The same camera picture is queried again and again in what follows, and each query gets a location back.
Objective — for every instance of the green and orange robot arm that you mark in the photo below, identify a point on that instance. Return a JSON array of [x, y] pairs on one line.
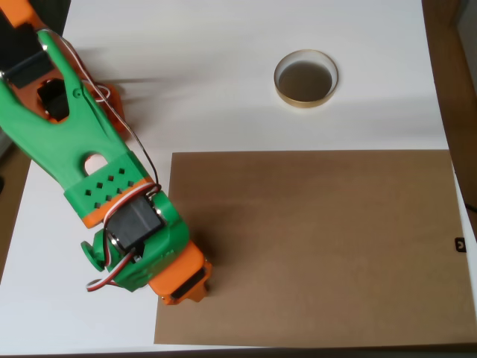
[[63, 141]]

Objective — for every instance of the round shallow gold-rimmed dish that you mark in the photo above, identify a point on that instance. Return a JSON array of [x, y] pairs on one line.
[[305, 80]]

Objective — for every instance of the brown rectangular mat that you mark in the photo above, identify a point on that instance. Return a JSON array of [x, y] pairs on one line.
[[316, 246]]

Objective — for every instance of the small black mat tag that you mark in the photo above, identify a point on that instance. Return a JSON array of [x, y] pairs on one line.
[[460, 245]]

